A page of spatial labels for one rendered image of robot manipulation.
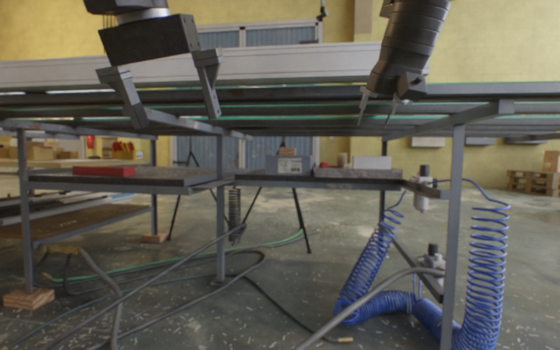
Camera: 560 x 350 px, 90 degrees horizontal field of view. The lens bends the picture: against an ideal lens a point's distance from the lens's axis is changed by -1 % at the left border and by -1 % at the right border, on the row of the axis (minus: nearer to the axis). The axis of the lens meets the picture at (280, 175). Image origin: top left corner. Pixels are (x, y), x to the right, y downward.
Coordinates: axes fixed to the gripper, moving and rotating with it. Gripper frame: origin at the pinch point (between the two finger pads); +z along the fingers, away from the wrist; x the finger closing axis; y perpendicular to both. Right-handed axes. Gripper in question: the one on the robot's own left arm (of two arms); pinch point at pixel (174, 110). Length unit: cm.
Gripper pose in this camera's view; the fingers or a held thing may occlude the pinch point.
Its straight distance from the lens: 51.3
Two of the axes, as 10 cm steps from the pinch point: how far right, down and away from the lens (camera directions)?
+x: -9.8, 0.9, 1.6
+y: 1.0, -4.6, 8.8
